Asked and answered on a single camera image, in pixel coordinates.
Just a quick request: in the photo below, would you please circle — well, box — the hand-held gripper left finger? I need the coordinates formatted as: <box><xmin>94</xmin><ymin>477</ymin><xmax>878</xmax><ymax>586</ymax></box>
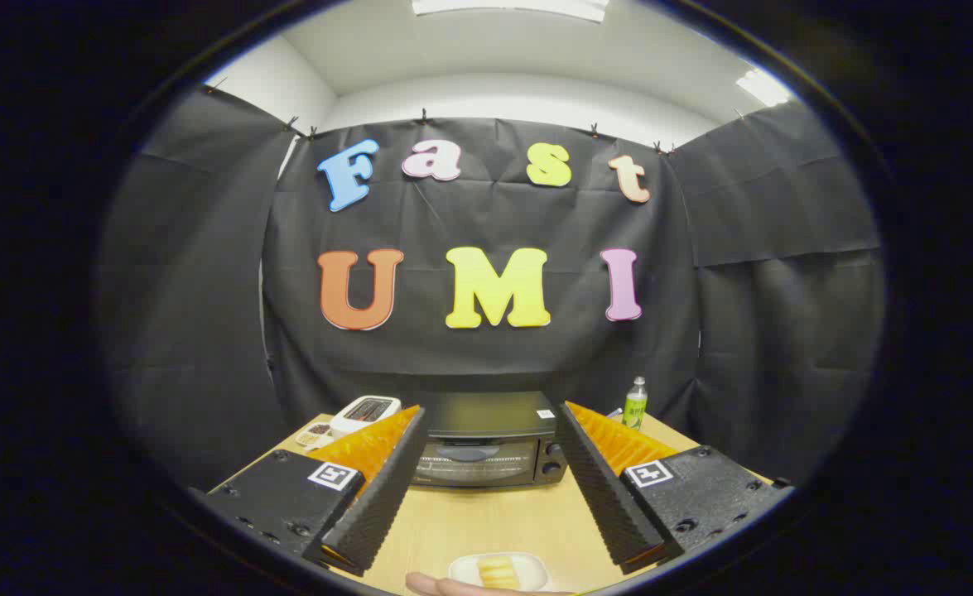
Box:
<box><xmin>205</xmin><ymin>404</ymin><xmax>431</xmax><ymax>578</ymax></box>

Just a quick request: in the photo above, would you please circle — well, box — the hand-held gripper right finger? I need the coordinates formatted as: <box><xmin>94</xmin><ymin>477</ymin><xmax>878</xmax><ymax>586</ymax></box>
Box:
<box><xmin>554</xmin><ymin>401</ymin><xmax>793</xmax><ymax>576</ymax></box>

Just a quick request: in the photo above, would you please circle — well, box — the black toaster oven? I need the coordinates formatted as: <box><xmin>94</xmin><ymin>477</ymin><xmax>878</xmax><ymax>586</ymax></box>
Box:
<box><xmin>410</xmin><ymin>391</ymin><xmax>570</xmax><ymax>489</ymax></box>

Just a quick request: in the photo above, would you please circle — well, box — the yellow sliced bread roll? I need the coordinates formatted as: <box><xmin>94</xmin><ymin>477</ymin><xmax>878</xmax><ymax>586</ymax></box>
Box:
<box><xmin>476</xmin><ymin>555</ymin><xmax>520</xmax><ymax>590</ymax></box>

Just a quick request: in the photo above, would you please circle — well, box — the white pop-up toaster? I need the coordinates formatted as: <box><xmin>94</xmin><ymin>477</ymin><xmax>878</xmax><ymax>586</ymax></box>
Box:
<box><xmin>330</xmin><ymin>396</ymin><xmax>402</xmax><ymax>440</ymax></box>

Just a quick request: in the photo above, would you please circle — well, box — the green drink bottle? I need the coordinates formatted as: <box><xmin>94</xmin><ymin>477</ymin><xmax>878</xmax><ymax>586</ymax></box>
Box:
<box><xmin>622</xmin><ymin>377</ymin><xmax>648</xmax><ymax>431</ymax></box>

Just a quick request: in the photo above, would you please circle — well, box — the small snack dish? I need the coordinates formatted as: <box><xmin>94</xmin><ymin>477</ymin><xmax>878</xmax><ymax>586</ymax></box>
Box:
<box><xmin>296</xmin><ymin>422</ymin><xmax>335</xmax><ymax>452</ymax></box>

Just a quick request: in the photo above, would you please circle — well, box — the white oval plate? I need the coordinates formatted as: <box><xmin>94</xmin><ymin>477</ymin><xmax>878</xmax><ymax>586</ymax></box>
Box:
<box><xmin>448</xmin><ymin>551</ymin><xmax>552</xmax><ymax>594</ymax></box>

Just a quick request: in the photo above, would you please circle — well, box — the small ceiling light panel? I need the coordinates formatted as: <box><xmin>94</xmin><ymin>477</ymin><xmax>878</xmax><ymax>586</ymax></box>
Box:
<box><xmin>735</xmin><ymin>68</ymin><xmax>793</xmax><ymax>108</ymax></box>

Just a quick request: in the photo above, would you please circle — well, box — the long ceiling light panel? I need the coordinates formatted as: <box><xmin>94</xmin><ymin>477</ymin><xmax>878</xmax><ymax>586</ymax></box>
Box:
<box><xmin>412</xmin><ymin>0</ymin><xmax>611</xmax><ymax>24</ymax></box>

